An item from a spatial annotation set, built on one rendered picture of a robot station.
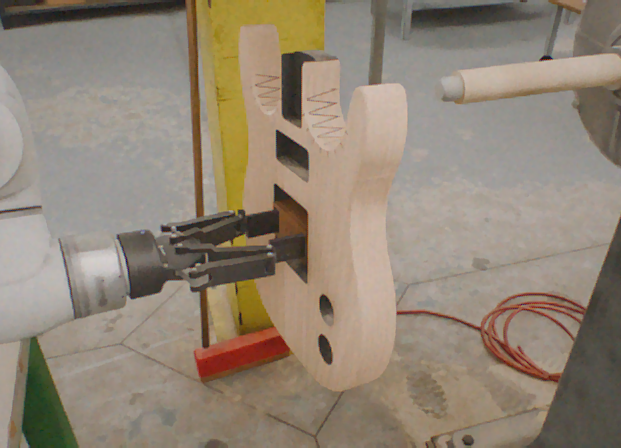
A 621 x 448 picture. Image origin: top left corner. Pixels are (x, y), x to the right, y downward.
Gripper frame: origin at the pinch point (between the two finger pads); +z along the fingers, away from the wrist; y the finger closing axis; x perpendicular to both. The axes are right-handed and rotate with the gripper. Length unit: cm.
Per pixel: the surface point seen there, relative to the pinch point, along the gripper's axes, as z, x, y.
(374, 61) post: 98, -10, -136
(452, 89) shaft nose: 9.8, 20.5, 16.2
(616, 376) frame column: 52, -31, 15
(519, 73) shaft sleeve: 16.8, 21.7, 17.5
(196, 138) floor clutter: 12, -13, -83
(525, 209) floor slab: 165, -74, -110
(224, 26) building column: 18, 15, -74
